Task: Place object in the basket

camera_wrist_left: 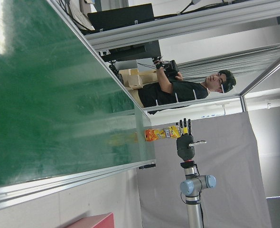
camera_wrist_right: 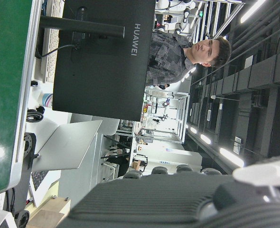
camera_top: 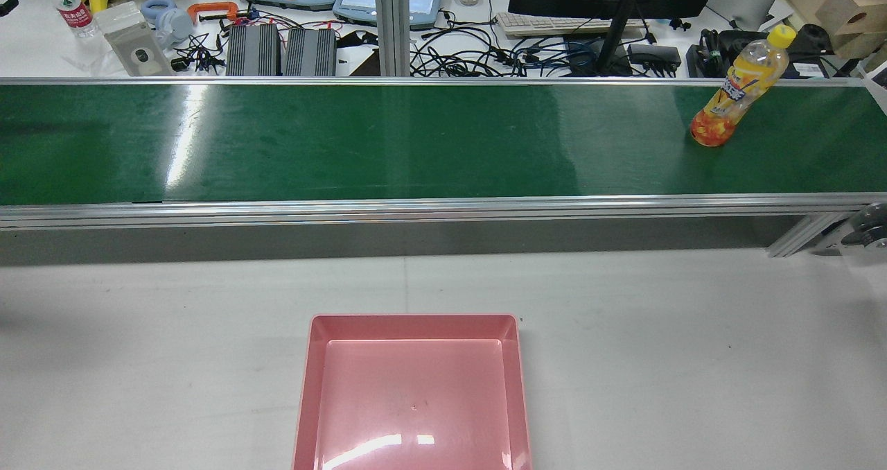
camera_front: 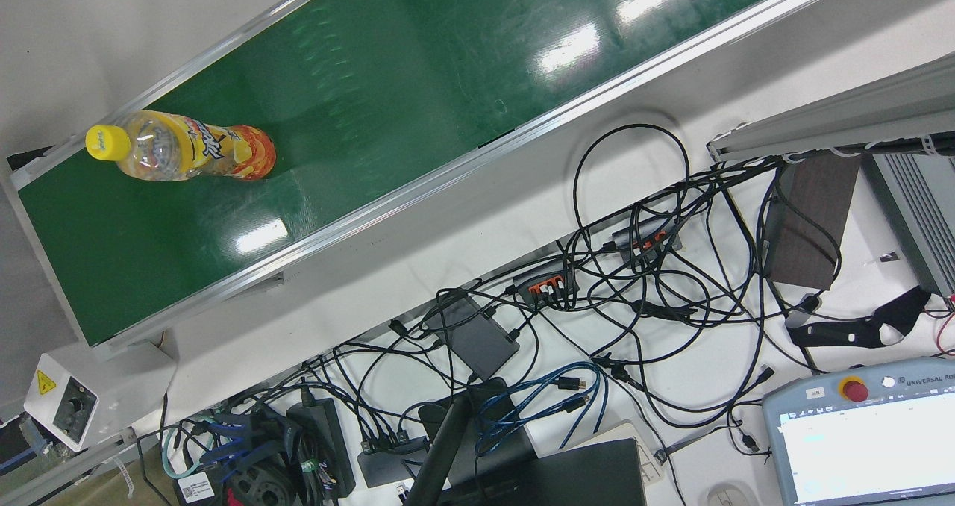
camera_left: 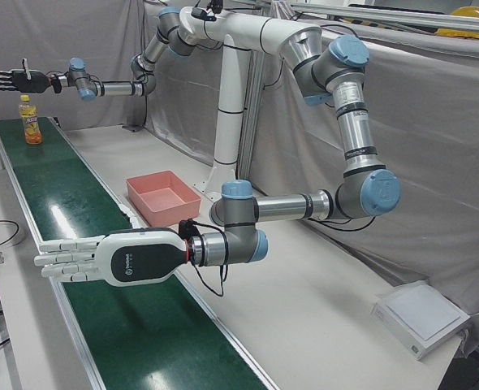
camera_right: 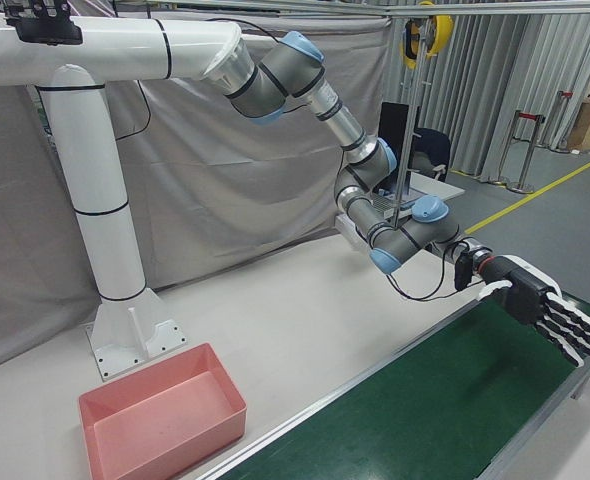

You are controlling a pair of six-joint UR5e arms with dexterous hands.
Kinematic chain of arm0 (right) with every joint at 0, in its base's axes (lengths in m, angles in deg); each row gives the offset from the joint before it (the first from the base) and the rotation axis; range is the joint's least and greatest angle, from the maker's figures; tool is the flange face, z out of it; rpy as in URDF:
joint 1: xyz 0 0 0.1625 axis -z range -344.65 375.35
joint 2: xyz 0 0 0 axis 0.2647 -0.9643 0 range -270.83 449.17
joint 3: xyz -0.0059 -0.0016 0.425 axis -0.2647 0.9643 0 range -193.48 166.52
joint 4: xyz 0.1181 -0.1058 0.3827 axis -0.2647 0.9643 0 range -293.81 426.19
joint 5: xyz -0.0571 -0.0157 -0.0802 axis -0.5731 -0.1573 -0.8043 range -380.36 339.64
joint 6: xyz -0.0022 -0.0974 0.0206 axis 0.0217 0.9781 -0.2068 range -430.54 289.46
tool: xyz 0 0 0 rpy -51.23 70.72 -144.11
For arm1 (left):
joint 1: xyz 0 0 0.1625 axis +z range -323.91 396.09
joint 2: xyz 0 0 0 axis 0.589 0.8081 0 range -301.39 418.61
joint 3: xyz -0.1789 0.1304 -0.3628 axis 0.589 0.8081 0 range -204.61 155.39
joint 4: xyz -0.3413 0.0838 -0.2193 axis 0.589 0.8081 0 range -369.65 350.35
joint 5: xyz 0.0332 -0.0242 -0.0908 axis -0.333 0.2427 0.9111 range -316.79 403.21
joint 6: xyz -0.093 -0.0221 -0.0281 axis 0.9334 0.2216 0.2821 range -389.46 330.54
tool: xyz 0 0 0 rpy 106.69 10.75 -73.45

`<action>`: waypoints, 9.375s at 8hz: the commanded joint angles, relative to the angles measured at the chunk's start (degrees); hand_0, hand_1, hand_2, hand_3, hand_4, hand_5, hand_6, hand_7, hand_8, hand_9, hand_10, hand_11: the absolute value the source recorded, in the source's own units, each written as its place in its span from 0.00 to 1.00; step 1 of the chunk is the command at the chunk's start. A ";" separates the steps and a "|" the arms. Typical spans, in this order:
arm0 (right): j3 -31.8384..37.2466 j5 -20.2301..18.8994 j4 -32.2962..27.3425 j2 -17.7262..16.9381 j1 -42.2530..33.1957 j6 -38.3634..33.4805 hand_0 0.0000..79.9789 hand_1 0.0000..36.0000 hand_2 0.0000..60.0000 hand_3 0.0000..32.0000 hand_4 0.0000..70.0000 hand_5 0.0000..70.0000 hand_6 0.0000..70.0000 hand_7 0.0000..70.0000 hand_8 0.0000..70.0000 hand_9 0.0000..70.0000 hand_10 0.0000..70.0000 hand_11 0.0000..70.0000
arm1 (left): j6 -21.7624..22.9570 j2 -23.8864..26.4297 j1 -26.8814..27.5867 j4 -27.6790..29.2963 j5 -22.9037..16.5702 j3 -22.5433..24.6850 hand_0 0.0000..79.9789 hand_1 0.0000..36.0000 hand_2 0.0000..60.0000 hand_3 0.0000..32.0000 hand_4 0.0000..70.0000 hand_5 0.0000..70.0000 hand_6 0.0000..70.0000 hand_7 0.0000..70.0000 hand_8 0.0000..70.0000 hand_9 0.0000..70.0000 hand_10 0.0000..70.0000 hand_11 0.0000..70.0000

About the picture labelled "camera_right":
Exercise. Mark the grey flat backdrop curtain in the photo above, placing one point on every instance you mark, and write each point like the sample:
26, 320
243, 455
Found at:
200, 190

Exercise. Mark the black computer monitor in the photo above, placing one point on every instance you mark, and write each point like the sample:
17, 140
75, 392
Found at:
390, 135

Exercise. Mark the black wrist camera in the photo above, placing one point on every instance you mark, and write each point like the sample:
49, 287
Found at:
463, 272

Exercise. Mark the dark blue office chair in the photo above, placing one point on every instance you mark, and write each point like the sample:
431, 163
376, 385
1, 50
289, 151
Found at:
432, 145

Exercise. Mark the green conveyor belt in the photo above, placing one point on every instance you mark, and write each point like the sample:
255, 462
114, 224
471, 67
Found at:
425, 400

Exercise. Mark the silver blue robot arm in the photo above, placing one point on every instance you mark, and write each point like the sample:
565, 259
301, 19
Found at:
285, 80

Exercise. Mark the grey pleated curtain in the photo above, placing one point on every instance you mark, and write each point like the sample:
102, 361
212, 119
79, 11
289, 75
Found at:
485, 100

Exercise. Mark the robot hand black white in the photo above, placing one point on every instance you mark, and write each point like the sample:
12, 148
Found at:
525, 290

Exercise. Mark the white flat box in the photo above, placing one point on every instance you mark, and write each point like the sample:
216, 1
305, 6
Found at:
347, 230

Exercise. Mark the white desk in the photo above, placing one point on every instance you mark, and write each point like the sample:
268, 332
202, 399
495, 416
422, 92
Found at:
435, 187

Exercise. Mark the black overhead camera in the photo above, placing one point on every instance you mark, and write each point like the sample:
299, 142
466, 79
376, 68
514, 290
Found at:
45, 32

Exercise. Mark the brown cardboard box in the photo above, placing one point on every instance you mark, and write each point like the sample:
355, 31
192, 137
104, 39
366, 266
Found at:
582, 125

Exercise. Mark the pink plastic basket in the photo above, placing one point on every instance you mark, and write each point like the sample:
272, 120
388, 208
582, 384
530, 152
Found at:
160, 425

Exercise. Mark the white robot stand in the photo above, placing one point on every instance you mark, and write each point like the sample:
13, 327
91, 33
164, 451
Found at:
100, 200

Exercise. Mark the silver stanchion post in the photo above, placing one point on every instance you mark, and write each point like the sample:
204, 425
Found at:
562, 125
527, 155
506, 150

